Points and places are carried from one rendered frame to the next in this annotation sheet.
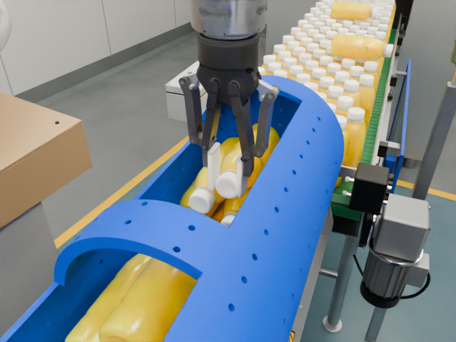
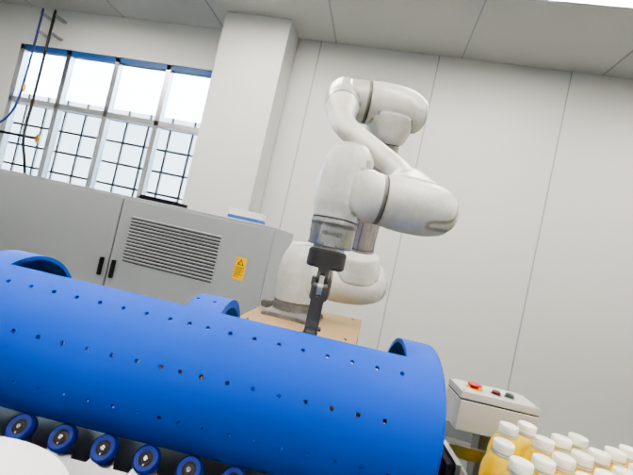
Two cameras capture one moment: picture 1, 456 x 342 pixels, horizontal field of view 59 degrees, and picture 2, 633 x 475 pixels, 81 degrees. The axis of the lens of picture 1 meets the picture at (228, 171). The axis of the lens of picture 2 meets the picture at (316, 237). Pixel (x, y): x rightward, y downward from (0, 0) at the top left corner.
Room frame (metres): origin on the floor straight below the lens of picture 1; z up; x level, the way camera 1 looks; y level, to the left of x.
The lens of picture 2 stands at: (0.23, -0.68, 1.37)
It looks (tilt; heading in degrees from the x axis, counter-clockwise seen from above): 2 degrees up; 71
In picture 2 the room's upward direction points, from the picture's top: 13 degrees clockwise
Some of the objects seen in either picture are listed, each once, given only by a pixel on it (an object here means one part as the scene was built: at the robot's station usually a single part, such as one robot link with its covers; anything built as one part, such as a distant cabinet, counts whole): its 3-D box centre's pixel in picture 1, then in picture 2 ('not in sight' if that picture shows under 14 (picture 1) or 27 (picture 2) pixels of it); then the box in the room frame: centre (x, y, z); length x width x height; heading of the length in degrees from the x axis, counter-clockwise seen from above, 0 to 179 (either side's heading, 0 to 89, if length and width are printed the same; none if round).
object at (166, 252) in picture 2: not in sight; (124, 297); (-0.09, 2.31, 0.72); 2.15 x 0.54 x 1.45; 151
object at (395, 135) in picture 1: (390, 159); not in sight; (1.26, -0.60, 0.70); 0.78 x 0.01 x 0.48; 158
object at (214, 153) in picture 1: (214, 167); not in sight; (0.50, 0.02, 1.17); 0.03 x 0.01 x 0.07; 158
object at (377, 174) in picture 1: (366, 190); not in sight; (0.74, -0.32, 0.95); 0.10 x 0.07 x 0.10; 68
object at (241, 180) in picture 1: (242, 173); not in sight; (0.49, -0.02, 1.17); 0.03 x 0.01 x 0.07; 158
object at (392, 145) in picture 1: (384, 157); not in sight; (1.27, -0.58, 0.70); 0.80 x 0.05 x 0.50; 158
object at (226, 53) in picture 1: (228, 68); (323, 271); (0.49, 0.00, 1.33); 0.08 x 0.07 x 0.09; 68
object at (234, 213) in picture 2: not in sight; (247, 217); (0.59, 1.90, 1.48); 0.24 x 0.12 x 0.08; 159
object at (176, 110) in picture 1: (199, 90); (489, 410); (1.07, 0.08, 1.05); 0.20 x 0.10 x 0.10; 158
